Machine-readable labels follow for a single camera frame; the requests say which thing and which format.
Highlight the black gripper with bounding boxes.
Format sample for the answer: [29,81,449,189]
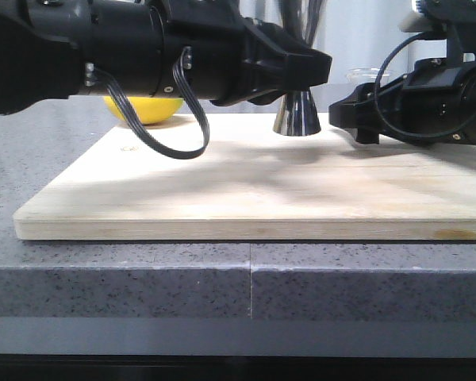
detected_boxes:
[328,60,476,145]
[146,1,332,106]

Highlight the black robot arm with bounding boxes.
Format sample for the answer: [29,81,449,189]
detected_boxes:
[328,1,476,146]
[0,1,332,114]

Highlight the yellow lemon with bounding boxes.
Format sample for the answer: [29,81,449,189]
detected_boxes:
[103,95,185,126]

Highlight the wooden cutting board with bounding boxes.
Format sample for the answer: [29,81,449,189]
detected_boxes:
[13,114,476,241]

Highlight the glass measuring beaker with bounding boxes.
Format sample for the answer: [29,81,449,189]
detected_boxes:
[346,67,393,86]

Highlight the grey curtain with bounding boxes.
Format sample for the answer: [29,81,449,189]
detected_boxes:
[237,0,476,86]

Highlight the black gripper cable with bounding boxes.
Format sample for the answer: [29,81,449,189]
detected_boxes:
[93,46,211,160]
[374,32,476,140]

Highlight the steel double jigger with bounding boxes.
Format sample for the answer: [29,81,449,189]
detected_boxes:
[273,1,327,137]

